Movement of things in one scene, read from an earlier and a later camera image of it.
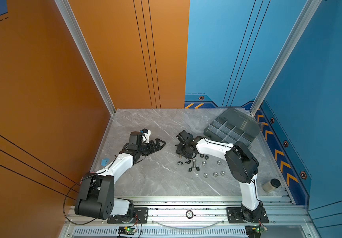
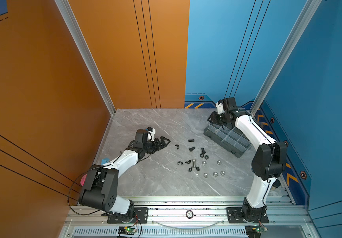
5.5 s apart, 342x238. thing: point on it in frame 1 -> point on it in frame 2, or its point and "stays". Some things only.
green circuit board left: [126, 230] stays
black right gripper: [178, 150] -> [213, 115]
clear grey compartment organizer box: [235, 125] stays
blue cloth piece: [104, 161] stays
